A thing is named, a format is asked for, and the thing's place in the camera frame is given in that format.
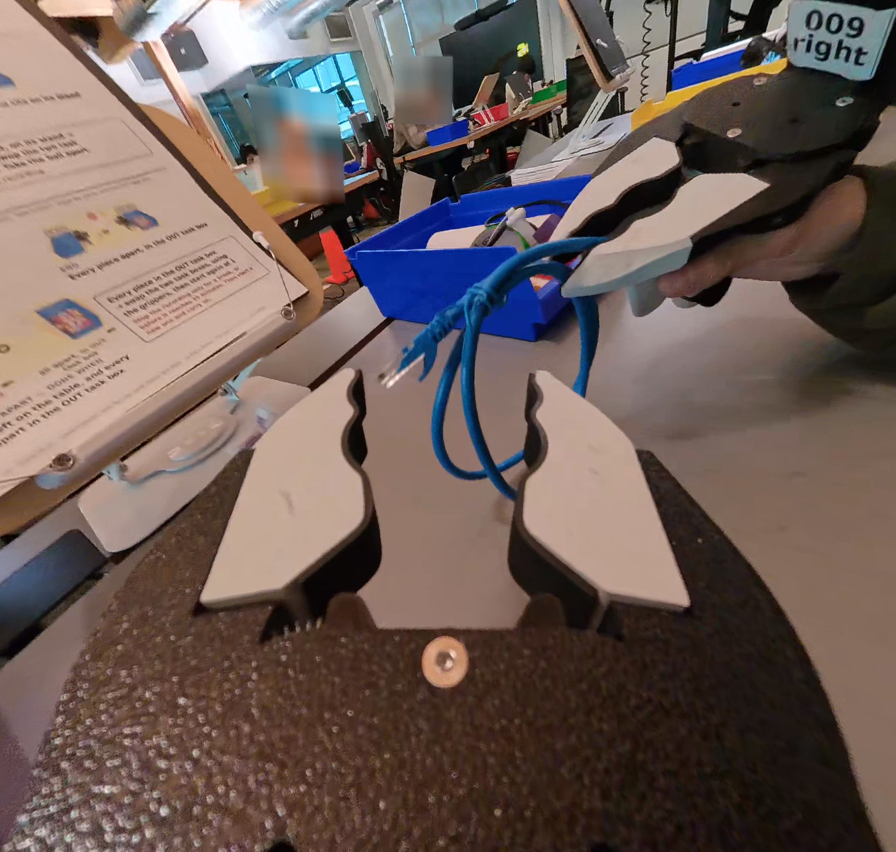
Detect large black wall screen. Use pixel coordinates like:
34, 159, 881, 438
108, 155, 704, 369
439, 0, 541, 107

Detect white papers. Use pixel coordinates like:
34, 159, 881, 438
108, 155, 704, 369
507, 143, 618, 188

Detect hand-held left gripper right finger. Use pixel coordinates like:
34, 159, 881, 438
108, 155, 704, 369
508, 370, 693, 632

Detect person's right forearm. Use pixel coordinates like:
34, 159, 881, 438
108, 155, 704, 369
784, 162, 896, 352

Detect person's right hand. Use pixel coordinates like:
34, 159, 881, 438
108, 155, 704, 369
658, 176, 872, 307

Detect blue plastic bin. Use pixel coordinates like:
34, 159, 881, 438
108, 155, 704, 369
344, 174, 596, 342
668, 47, 788, 93

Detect black coiled cable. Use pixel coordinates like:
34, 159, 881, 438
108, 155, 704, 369
638, 0, 662, 104

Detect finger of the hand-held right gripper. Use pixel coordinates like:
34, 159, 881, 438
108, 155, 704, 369
560, 174, 772, 318
549, 136, 694, 244

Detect grey tilted display board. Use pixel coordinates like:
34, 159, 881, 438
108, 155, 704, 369
535, 0, 634, 94

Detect orange traffic cone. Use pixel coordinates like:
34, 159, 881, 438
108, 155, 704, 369
318, 230, 358, 286

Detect white stand base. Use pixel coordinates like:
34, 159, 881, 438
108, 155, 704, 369
77, 374, 312, 553

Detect black cable loop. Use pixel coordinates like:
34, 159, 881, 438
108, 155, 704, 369
486, 198, 574, 230

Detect grey panel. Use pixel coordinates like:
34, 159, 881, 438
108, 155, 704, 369
398, 169, 455, 228

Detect printed instruction sheet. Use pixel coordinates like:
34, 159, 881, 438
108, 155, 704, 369
0, 0, 310, 485

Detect long wooden desk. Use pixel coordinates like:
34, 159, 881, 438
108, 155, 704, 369
269, 169, 382, 251

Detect black wall speaker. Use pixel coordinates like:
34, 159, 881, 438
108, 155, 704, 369
160, 24, 210, 72

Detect blue network cable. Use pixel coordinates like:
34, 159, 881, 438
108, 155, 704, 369
378, 236, 609, 501

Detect white board stand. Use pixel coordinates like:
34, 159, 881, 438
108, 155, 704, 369
560, 85, 631, 161

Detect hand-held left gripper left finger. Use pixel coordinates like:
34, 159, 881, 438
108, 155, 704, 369
199, 367, 385, 627

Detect instruction sheet on stand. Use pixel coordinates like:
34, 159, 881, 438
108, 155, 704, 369
0, 0, 326, 538

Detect black webcam bar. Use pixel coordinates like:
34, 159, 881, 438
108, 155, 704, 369
454, 0, 511, 30

